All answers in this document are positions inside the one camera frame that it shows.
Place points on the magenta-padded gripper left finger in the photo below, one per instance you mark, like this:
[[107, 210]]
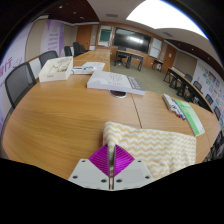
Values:
[[90, 173]]

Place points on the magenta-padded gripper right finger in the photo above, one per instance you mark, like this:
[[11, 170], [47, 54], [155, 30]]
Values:
[[133, 173]]

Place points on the cream zigzag patterned towel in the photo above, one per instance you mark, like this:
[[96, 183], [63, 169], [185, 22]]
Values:
[[156, 146]]

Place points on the red whiteboard marker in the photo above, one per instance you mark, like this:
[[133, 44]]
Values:
[[175, 110]]

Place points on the dark round table grommet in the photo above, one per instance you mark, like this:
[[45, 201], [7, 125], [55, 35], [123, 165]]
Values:
[[118, 94]]

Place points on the green softcover book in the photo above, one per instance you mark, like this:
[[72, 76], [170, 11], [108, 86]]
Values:
[[191, 116]]

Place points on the group of black office chairs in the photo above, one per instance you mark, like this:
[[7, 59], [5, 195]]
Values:
[[218, 143]]

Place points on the large white book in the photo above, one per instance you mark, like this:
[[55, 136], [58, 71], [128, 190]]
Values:
[[111, 81]]

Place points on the long wooden table row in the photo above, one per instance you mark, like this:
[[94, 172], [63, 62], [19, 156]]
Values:
[[186, 87]]

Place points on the small white blue packet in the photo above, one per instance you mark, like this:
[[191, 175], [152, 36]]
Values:
[[81, 70]]

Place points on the white paper sheets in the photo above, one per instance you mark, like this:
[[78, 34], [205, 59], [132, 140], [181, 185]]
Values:
[[95, 65]]

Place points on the open white cardboard box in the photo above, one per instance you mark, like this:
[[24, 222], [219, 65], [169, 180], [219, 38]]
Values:
[[55, 70]]

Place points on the small dark side desk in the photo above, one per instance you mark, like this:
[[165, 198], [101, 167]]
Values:
[[158, 62]]

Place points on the black mesh office chair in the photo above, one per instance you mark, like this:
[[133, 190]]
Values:
[[18, 81], [48, 57]]

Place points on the black lecturer office chair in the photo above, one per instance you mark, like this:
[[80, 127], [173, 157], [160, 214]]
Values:
[[122, 55]]

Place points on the wooden lecturer desk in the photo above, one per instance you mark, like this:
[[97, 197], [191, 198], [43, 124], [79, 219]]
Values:
[[130, 54]]

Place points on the brown wooden door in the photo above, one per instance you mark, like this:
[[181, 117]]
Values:
[[84, 37], [169, 58]]

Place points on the group of black mesh chairs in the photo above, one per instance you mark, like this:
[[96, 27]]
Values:
[[76, 49]]

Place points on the bright ceiling light panel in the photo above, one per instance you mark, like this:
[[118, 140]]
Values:
[[163, 15]]

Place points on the colourful wall posters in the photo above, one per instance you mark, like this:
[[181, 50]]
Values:
[[213, 86]]

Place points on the white wall whiteboard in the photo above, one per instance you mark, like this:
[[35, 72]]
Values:
[[155, 47]]

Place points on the large black wall screen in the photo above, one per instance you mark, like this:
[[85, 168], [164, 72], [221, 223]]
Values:
[[132, 40]]

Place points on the green framed wall board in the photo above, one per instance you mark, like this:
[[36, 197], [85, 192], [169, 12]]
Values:
[[105, 35]]

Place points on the purple wall banner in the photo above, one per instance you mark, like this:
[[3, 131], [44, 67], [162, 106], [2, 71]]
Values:
[[53, 36]]

